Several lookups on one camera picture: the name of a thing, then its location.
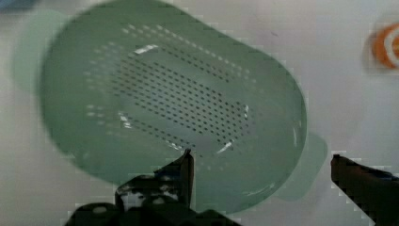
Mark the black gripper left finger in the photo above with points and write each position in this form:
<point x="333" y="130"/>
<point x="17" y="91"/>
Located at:
<point x="173" y="183"/>

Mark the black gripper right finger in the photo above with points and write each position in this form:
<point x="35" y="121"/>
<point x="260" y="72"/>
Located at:
<point x="374" y="191"/>

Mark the green plastic strainer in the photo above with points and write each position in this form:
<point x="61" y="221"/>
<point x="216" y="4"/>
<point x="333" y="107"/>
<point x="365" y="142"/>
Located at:
<point x="127" y="86"/>

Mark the orange toy half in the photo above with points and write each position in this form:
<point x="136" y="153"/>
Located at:
<point x="385" y="46"/>

